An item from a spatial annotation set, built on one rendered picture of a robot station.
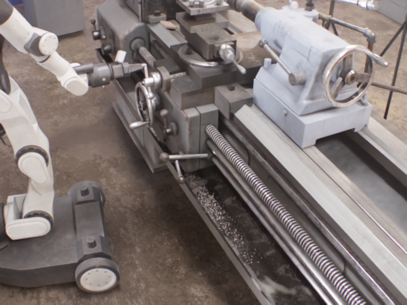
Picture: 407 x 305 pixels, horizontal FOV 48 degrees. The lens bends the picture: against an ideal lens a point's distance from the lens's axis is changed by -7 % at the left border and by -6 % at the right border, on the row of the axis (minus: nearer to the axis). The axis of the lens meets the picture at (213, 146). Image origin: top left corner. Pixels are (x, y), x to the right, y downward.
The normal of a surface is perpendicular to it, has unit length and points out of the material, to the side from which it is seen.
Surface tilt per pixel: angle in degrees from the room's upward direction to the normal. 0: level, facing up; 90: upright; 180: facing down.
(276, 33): 86
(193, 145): 90
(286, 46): 76
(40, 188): 115
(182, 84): 0
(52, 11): 90
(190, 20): 0
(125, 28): 32
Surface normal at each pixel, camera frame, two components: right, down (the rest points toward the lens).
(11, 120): 0.26, 0.86
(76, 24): 0.53, 0.52
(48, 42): 0.80, 0.36
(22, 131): 0.28, 0.57
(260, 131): -0.50, -0.51
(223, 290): 0.03, -0.80
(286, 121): -0.90, 0.25
